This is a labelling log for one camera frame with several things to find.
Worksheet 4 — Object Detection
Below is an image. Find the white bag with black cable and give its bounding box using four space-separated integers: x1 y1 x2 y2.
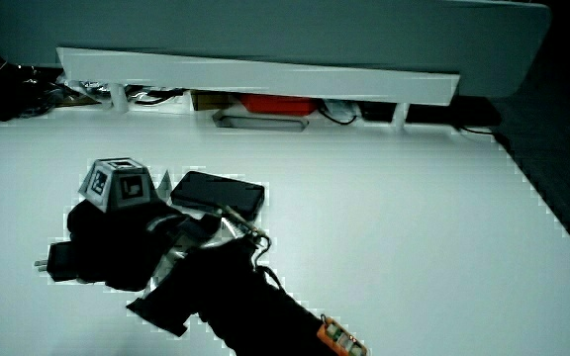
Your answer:
318 98 361 127

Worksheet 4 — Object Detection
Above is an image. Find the orange sensor module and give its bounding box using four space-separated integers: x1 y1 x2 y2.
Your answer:
316 315 370 356

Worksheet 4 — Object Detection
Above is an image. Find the black charger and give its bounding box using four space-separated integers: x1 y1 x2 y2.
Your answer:
34 240 81 285

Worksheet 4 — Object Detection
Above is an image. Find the brown cardboard box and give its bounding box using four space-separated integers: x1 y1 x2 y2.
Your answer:
190 89 240 112

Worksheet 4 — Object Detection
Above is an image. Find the red box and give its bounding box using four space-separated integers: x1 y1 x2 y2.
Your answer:
238 93 319 118

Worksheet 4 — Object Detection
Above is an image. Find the black rectangular box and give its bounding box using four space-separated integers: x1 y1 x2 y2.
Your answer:
169 170 267 222

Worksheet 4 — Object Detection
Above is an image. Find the person's right hand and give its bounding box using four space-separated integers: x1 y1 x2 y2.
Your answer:
64 157 239 293

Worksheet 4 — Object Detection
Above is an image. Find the person's right forearm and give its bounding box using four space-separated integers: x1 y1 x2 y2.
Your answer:
126 235 346 356

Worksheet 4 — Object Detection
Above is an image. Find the grey partition panel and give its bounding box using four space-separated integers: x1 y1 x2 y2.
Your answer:
0 0 553 99

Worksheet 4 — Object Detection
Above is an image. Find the white shelf riser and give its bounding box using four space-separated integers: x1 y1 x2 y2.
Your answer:
55 46 462 132

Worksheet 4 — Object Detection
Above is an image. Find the tangle of black cables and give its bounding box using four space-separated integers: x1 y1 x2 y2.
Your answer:
0 59 104 124

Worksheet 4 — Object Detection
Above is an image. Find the grey flat tray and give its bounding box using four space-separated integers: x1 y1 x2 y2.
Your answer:
212 112 311 134

